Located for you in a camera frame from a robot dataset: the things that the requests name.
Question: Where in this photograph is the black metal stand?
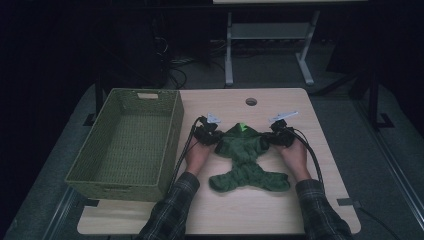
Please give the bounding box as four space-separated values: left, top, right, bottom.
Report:
83 76 105 127
346 66 396 131

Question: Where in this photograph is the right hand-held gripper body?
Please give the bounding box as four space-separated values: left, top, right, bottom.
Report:
268 110 300 148

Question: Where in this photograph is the person's right hand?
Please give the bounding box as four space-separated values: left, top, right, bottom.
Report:
274 139 313 183

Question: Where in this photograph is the green knitted garment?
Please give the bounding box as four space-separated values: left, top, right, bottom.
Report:
208 122 292 194

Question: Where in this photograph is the tangle of floor cables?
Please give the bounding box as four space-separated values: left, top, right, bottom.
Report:
153 36 228 89

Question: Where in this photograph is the white metal table frame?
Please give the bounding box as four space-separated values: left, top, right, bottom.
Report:
224 9 321 87

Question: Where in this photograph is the grey tape strip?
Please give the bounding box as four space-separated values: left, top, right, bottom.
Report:
336 197 363 209

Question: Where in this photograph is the black floor cable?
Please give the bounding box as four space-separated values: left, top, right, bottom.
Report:
358 206 401 240

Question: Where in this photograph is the person's left hand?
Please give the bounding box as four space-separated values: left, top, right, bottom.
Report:
184 139 217 178

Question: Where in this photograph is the metal floor rail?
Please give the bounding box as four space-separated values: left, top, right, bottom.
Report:
353 99 424 231
43 186 79 240

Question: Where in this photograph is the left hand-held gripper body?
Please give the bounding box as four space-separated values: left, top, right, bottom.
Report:
193 112 222 147

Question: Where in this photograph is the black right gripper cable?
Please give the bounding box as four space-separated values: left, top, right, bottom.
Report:
286 126 326 194

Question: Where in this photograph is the green woven basket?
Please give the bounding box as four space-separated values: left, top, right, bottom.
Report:
64 87 185 203

